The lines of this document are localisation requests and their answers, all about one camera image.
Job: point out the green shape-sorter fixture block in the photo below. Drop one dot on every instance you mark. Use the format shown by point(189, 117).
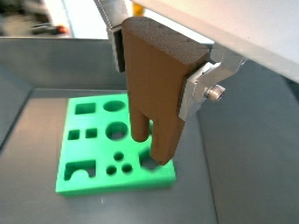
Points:
point(101, 160)

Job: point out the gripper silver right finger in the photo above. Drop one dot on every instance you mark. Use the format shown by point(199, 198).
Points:
point(201, 85)

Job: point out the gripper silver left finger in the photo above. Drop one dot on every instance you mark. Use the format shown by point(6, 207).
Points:
point(112, 11)

